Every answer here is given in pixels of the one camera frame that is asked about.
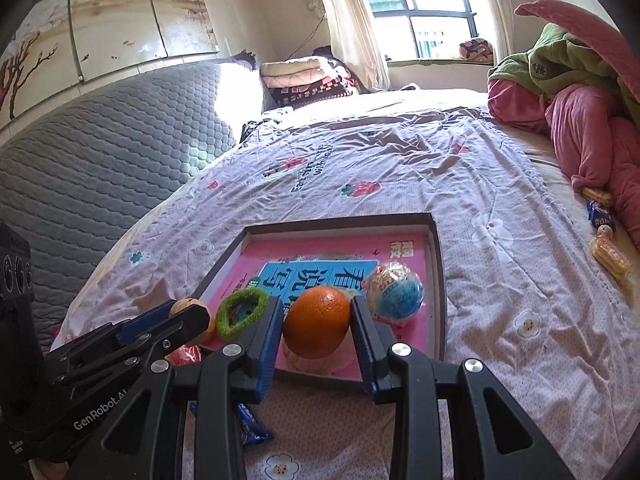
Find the pink book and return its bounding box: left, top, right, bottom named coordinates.
left=205, top=237, right=431, bottom=376

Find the cream curtain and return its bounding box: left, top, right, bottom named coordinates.
left=307, top=0, right=393, bottom=93
left=475, top=0, right=516, bottom=61

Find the shallow brown cardboard box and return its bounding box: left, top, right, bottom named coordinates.
left=187, top=212, right=447, bottom=391

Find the wrapped round snack ball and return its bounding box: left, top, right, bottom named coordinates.
left=362, top=261, right=425, bottom=322

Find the window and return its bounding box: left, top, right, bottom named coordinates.
left=357, top=0, right=493, bottom=61

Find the strawberry printed bedsheet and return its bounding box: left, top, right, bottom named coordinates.
left=50, top=100, right=640, bottom=480

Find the blossom painted wall panel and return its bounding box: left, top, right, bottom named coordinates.
left=0, top=0, right=221, bottom=121

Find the blue cookie packet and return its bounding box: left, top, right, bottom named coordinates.
left=189, top=400, right=273, bottom=447

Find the dark patterned cloth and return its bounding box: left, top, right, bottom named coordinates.
left=240, top=107, right=296, bottom=143

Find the beige walnut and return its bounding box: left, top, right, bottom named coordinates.
left=169, top=297, right=208, bottom=318

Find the grey quilted mattress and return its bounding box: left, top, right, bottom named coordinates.
left=0, top=60, right=266, bottom=351

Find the stack of folded blankets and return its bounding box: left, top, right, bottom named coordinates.
left=260, top=56, right=361, bottom=110

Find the orange fruit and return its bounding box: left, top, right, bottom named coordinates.
left=283, top=286, right=352, bottom=359
left=192, top=307, right=217, bottom=346

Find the red white snack bag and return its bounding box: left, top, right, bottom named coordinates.
left=165, top=344, right=202, bottom=367

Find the green fuzzy scrunchie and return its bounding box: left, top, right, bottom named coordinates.
left=216, top=290, right=271, bottom=339

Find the patterned cloth bundle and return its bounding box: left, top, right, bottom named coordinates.
left=459, top=37, right=495, bottom=63

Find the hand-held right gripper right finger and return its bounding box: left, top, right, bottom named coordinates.
left=350, top=296, right=576, bottom=480

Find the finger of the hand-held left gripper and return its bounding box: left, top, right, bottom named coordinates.
left=47, top=305, right=211, bottom=387
left=65, top=301, right=177, bottom=348

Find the green garment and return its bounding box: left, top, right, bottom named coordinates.
left=487, top=22, right=640, bottom=126

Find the small blue snack packet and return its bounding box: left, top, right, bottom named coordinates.
left=586, top=200, right=617, bottom=228

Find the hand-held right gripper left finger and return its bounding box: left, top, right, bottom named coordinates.
left=100, top=296, right=286, bottom=480

